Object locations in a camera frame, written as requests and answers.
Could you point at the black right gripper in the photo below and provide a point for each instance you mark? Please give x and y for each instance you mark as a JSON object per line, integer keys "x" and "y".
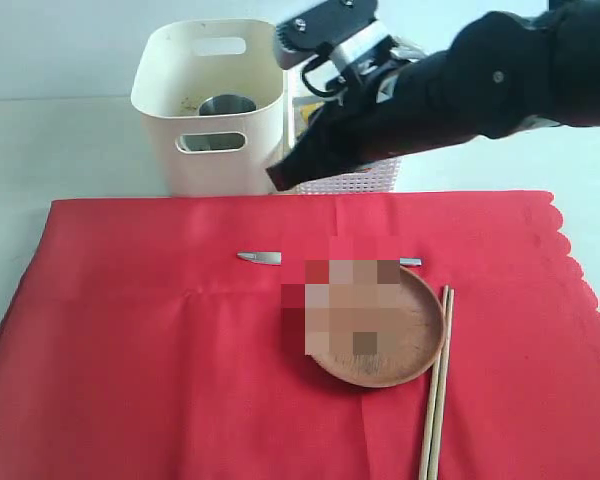
{"x": 341, "y": 137}

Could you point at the stainless steel cup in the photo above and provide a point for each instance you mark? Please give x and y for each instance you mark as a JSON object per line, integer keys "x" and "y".
{"x": 225, "y": 104}

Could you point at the silver table knife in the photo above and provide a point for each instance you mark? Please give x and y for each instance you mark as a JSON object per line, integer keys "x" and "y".
{"x": 275, "y": 258}

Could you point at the brown wooden plate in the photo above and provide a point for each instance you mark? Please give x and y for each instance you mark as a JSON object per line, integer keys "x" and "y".
{"x": 370, "y": 323}

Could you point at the wooden chopstick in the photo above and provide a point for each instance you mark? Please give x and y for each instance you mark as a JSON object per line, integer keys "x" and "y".
{"x": 441, "y": 390}
{"x": 431, "y": 403}

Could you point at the yellow cheese wedge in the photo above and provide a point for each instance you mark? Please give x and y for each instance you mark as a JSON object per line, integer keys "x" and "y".
{"x": 307, "y": 111}

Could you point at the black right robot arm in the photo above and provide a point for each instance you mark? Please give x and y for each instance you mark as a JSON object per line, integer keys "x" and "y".
{"x": 501, "y": 75}

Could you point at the cream plastic bin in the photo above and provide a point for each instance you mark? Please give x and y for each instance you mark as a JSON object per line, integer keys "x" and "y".
{"x": 184, "y": 64}

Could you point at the red tablecloth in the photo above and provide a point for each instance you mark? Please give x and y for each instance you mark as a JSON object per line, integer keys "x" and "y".
{"x": 139, "y": 346}

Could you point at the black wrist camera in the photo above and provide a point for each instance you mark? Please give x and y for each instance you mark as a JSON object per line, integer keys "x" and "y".
{"x": 320, "y": 29}

